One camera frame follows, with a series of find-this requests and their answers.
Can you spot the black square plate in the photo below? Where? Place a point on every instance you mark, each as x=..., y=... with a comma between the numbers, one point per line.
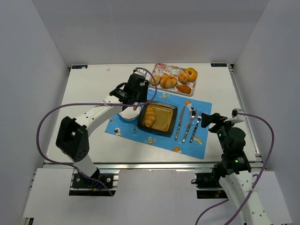
x=166, y=115

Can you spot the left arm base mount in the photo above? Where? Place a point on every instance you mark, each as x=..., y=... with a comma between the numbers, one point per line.
x=80, y=186

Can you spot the glazed bagel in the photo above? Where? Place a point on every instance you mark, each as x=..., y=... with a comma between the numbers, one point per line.
x=192, y=74

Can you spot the blue cartoon placemat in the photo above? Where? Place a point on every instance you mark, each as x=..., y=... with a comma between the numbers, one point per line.
x=129, y=129

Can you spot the orange striped bread roll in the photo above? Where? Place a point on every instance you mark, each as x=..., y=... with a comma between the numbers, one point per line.
x=167, y=81

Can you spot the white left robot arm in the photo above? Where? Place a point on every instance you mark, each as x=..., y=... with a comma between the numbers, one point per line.
x=73, y=134

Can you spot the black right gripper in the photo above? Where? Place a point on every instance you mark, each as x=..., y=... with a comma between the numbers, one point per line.
x=215, y=122

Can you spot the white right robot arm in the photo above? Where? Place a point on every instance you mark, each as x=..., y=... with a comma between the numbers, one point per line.
x=234, y=173

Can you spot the left blue corner label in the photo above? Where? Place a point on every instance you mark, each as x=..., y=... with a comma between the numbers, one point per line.
x=79, y=67

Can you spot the round pale bun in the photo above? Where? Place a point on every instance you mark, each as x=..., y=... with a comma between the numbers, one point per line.
x=154, y=80

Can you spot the dark brown bread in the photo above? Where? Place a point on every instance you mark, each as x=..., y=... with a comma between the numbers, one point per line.
x=184, y=89

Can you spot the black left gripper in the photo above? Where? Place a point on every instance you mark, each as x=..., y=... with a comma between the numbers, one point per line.
x=137, y=98

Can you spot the right blue corner label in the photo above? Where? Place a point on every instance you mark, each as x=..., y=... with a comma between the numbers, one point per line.
x=218, y=64

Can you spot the small orange bun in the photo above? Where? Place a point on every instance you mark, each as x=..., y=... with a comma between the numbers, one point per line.
x=183, y=77

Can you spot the fork patterned handle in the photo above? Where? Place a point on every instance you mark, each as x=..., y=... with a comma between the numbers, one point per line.
x=199, y=118

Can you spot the long striped croissant bread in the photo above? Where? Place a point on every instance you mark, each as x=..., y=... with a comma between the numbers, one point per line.
x=149, y=117

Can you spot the blue corner label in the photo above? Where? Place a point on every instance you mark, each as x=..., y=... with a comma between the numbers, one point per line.
x=79, y=67
x=218, y=64

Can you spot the floral serving tray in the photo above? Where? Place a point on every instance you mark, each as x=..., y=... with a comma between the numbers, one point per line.
x=161, y=68

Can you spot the spoon patterned handle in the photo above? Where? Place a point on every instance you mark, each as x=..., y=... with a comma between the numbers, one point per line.
x=192, y=116

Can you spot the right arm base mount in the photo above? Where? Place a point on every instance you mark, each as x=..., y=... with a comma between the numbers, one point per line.
x=207, y=183

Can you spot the white scalloped bowl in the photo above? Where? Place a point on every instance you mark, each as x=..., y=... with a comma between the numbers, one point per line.
x=129, y=114

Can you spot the table knife patterned handle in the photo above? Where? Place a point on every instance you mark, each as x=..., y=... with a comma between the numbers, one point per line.
x=180, y=123

